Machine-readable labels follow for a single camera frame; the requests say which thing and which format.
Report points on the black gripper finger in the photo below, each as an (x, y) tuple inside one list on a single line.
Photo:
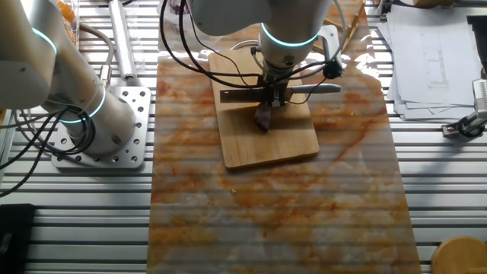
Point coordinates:
[(275, 98)]

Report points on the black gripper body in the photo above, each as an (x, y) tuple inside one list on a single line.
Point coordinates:
[(274, 81)]

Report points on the red onion wedge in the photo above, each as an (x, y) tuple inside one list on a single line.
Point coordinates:
[(262, 120)]

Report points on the steel kitchen knife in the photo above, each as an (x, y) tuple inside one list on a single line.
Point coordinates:
[(239, 95)]

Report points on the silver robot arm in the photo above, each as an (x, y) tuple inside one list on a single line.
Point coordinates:
[(289, 23)]

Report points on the wooden cutting board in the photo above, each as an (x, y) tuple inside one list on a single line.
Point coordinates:
[(266, 148)]

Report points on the wooden peg rack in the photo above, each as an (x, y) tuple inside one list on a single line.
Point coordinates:
[(352, 23)]

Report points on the marble pattern table mat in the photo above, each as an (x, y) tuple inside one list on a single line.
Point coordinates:
[(266, 213)]

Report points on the chopped red onion bits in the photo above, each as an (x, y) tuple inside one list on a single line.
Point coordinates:
[(176, 4)]

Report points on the white paper stack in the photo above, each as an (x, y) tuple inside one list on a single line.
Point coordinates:
[(430, 57)]

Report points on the clear plastic fruit container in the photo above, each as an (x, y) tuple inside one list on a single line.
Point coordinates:
[(78, 21)]

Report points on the orange fruit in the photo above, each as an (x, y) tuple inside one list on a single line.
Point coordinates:
[(71, 35), (66, 11)]

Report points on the wooden stand round base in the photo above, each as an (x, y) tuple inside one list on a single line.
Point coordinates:
[(460, 255)]

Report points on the black box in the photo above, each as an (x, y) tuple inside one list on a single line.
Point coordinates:
[(17, 239)]

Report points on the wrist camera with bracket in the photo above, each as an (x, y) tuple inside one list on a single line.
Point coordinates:
[(333, 69)]

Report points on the silver depth camera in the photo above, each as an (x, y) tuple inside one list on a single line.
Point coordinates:
[(385, 9), (480, 95)]

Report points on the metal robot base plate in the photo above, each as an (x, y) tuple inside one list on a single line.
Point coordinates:
[(144, 122)]

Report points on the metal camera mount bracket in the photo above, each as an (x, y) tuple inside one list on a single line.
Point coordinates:
[(450, 130)]

